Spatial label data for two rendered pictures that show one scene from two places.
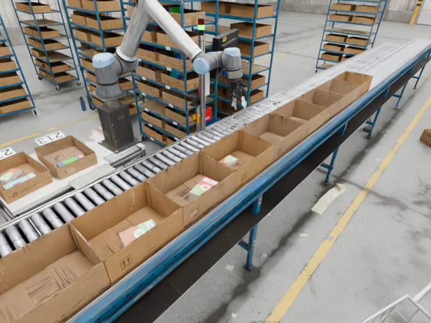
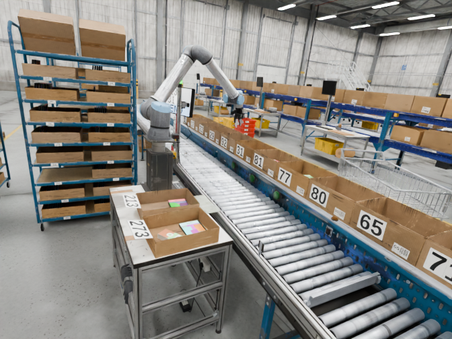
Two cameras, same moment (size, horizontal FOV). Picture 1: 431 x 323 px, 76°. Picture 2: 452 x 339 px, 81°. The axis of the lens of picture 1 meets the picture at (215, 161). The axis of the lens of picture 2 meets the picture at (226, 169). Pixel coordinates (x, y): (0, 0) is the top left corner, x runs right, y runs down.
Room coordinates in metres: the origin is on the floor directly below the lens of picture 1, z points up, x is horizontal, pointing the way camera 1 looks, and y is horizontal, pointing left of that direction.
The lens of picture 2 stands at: (0.74, 2.52, 1.66)
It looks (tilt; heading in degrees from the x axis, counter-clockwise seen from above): 19 degrees down; 291
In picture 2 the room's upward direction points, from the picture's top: 6 degrees clockwise
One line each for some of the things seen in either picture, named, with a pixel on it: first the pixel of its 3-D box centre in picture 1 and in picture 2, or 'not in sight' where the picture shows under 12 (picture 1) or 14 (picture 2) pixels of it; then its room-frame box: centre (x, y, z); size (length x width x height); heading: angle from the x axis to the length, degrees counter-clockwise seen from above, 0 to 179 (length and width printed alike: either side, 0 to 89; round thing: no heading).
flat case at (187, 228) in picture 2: (22, 184); (194, 230); (1.39, 1.26, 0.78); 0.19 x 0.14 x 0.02; 143
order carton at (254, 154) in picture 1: (236, 158); (254, 152); (1.45, -0.14, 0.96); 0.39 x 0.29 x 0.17; 138
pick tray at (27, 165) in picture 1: (15, 175); (179, 229); (1.45, 1.33, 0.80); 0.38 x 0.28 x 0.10; 54
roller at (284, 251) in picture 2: not in sight; (295, 249); (0.80, 1.06, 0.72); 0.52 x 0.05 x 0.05; 48
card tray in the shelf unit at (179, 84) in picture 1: (183, 78); (109, 134); (2.96, 0.37, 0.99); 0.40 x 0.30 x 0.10; 45
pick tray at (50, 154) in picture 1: (66, 156); (167, 204); (1.70, 1.11, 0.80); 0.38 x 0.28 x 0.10; 49
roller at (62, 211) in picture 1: (75, 225); (261, 218); (1.09, 0.80, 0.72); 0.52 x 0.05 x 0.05; 48
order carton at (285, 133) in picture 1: (270, 136); (237, 143); (1.74, -0.40, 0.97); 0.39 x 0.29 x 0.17; 138
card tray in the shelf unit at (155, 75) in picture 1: (155, 69); (58, 134); (3.27, 0.72, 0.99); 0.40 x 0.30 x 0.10; 46
